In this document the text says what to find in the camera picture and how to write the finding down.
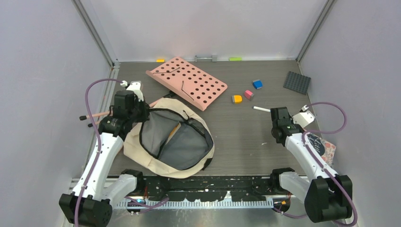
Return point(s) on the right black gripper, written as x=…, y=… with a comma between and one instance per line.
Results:
x=290, y=117

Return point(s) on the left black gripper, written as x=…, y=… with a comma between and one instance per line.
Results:
x=144, y=117

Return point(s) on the floral cover small book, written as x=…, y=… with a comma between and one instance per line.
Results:
x=324, y=148

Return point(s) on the cream canvas backpack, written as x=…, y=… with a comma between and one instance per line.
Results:
x=189, y=151

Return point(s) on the orange treehouse book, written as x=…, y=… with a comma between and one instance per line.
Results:
x=172, y=133

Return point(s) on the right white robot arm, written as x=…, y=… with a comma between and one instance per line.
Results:
x=326, y=195

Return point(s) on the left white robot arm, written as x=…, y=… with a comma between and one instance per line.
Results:
x=90, y=203

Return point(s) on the blue capped white marker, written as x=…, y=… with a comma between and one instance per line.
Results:
x=261, y=109

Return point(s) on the dark grey studded plate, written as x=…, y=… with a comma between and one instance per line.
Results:
x=297, y=82

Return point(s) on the pink eraser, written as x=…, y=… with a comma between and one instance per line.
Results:
x=249, y=95

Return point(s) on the blue eraser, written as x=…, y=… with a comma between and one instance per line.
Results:
x=257, y=84

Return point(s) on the yellow eraser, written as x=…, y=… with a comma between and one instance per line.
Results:
x=237, y=99

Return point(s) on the pink music stand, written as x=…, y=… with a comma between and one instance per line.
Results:
x=194, y=85

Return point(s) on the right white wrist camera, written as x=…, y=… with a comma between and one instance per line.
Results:
x=304, y=117

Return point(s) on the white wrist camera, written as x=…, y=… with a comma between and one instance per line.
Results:
x=135, y=87
x=304, y=117

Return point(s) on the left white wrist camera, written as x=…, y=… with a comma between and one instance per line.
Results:
x=135, y=87

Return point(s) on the metal wall bracket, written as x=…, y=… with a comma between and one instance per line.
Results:
x=212, y=58

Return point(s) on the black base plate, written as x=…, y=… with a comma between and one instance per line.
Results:
x=208, y=188

